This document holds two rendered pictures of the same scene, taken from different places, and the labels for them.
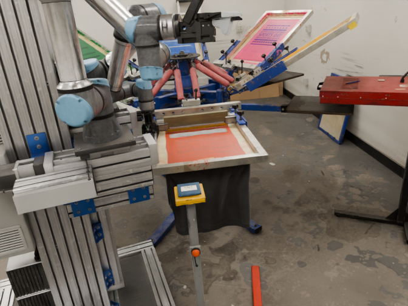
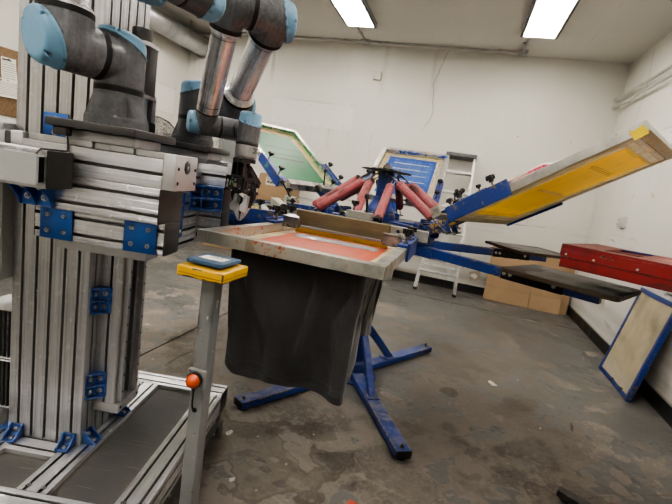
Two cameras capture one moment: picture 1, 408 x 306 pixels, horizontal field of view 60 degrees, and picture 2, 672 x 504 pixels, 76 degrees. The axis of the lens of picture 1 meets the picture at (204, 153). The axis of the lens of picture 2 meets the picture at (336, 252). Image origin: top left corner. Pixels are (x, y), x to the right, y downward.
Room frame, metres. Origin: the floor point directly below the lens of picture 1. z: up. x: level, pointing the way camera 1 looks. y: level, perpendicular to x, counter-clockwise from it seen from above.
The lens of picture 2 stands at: (0.46, -0.58, 1.22)
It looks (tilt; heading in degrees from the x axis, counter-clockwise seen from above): 10 degrees down; 20
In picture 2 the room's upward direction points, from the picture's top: 9 degrees clockwise
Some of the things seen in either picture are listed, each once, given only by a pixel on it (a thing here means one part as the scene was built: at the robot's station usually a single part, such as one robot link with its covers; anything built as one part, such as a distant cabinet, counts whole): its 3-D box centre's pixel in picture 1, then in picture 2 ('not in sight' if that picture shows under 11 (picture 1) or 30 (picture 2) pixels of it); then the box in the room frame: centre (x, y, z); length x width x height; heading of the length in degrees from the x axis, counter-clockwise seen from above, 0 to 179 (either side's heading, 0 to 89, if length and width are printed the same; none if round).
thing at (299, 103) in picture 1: (262, 106); (475, 262); (2.71, -0.50, 0.91); 1.34 x 0.40 x 0.08; 65
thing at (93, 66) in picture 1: (89, 73); (198, 99); (1.80, 0.54, 1.42); 0.13 x 0.12 x 0.14; 141
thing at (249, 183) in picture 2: (149, 121); (242, 176); (1.73, 0.27, 1.18); 0.09 x 0.08 x 0.12; 5
